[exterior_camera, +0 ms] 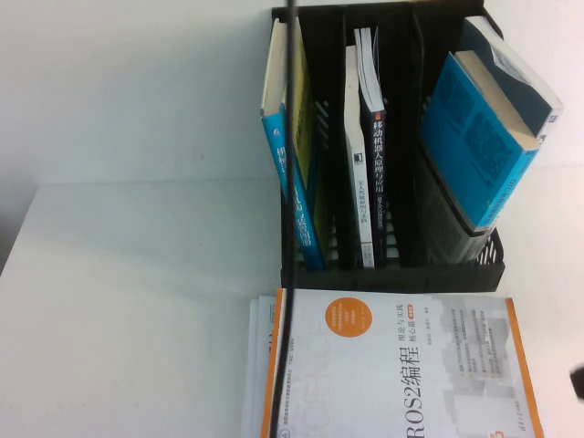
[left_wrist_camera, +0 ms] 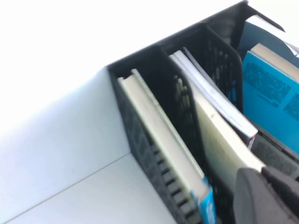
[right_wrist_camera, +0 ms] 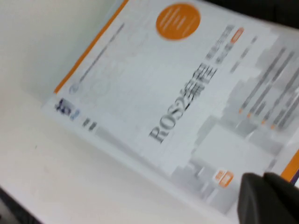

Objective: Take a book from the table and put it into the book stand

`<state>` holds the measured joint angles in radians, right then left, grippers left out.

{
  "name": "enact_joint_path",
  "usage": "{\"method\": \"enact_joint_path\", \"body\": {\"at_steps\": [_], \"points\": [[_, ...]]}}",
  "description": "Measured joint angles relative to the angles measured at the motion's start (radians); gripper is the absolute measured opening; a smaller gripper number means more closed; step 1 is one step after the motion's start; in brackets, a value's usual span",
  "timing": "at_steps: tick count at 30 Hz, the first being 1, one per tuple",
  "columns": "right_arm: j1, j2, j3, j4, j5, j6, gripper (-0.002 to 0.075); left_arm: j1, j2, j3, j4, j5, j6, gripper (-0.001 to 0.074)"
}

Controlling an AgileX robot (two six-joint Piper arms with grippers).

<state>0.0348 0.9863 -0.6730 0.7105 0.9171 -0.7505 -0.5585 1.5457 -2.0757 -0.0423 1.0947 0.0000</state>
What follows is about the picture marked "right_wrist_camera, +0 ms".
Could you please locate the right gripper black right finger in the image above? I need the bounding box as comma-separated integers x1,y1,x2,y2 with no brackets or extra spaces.
261,172,299,224

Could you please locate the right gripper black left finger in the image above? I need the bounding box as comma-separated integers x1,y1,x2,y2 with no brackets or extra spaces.
236,172,267,224

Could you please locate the white orange ROS2 book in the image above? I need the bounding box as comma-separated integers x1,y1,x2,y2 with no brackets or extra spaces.
41,0,299,217

